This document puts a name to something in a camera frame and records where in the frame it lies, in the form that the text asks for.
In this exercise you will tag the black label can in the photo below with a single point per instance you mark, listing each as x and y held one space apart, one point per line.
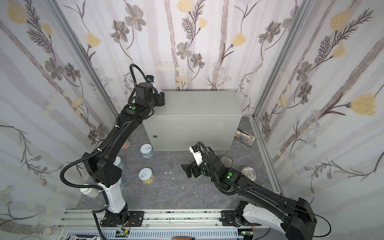
227 161

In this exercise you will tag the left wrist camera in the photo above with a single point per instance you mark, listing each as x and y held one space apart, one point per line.
150 79

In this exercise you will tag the teal label can front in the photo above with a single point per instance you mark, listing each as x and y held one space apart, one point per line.
122 184

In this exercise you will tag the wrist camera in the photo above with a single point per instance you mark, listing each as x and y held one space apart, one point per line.
150 79
195 150

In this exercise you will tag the orange label can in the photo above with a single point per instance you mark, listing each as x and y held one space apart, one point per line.
125 145

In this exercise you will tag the blue corn label can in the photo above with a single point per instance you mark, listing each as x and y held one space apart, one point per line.
250 173

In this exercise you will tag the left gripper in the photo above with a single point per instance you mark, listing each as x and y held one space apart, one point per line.
160 99

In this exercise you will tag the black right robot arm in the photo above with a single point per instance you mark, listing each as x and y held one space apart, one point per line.
294 218

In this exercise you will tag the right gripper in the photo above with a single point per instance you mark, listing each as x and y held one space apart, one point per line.
192 169

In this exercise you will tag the grey metal cabinet counter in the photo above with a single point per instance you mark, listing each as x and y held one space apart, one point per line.
210 117

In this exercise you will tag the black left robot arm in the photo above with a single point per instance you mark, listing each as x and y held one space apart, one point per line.
100 162

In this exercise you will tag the yellow label can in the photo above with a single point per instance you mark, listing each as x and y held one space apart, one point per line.
146 175

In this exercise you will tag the teal label can left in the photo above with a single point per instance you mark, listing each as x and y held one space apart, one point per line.
118 162

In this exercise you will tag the teal label can near cabinet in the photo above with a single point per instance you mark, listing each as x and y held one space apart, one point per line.
147 151

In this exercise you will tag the white plastic bottle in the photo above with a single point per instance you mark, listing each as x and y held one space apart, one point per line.
90 192

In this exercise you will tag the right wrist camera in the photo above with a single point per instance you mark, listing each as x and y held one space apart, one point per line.
195 150

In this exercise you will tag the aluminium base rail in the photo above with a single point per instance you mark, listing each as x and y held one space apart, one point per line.
211 224

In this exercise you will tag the small tray of items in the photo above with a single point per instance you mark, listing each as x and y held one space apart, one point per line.
245 138

